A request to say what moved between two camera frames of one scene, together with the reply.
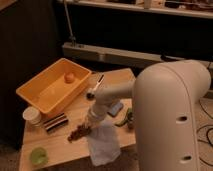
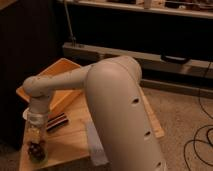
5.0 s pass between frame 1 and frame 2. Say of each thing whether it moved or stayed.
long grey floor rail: stayed
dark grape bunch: moved
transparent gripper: moved
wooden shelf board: stayed
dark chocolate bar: stayed
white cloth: stayed
